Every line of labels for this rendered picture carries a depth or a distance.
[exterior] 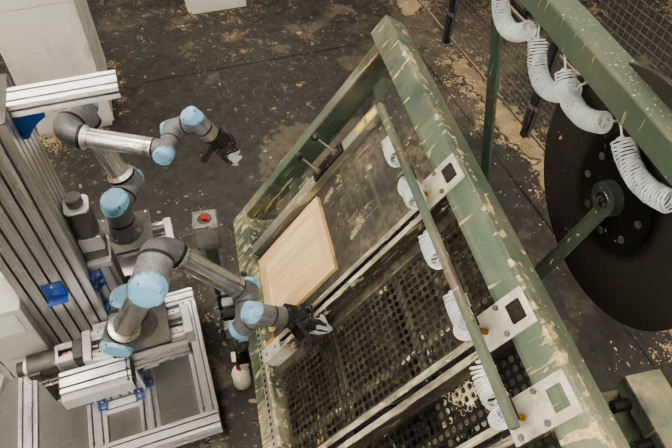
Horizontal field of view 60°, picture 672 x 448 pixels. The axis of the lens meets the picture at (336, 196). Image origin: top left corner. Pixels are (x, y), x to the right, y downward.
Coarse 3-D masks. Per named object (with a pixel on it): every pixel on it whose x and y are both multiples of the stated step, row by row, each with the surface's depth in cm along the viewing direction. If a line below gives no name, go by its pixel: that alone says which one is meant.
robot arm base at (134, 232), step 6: (132, 222) 254; (138, 222) 259; (108, 228) 256; (114, 228) 251; (120, 228) 251; (126, 228) 252; (132, 228) 255; (138, 228) 258; (108, 234) 257; (114, 234) 255; (120, 234) 253; (126, 234) 254; (132, 234) 256; (138, 234) 258; (114, 240) 255; (120, 240) 255; (126, 240) 255; (132, 240) 257
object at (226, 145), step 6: (222, 132) 230; (228, 132) 238; (216, 138) 230; (222, 138) 233; (228, 138) 234; (234, 138) 241; (222, 144) 236; (228, 144) 235; (234, 144) 239; (216, 150) 236; (222, 150) 235; (228, 150) 238; (234, 150) 237
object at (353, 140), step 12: (372, 108) 226; (372, 120) 225; (360, 132) 228; (348, 144) 232; (348, 156) 237; (336, 168) 240; (312, 180) 247; (324, 180) 244; (300, 192) 252; (312, 192) 248; (288, 204) 258; (300, 204) 252; (288, 216) 257; (276, 228) 261; (264, 240) 267
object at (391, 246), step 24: (456, 168) 171; (432, 192) 177; (408, 216) 188; (432, 216) 183; (384, 240) 194; (408, 240) 190; (360, 264) 201; (384, 264) 197; (336, 288) 209; (360, 288) 206; (336, 312) 214; (288, 336) 228; (264, 360) 233
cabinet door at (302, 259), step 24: (312, 216) 243; (288, 240) 254; (312, 240) 239; (264, 264) 265; (288, 264) 249; (312, 264) 234; (336, 264) 223; (264, 288) 259; (288, 288) 244; (312, 288) 229
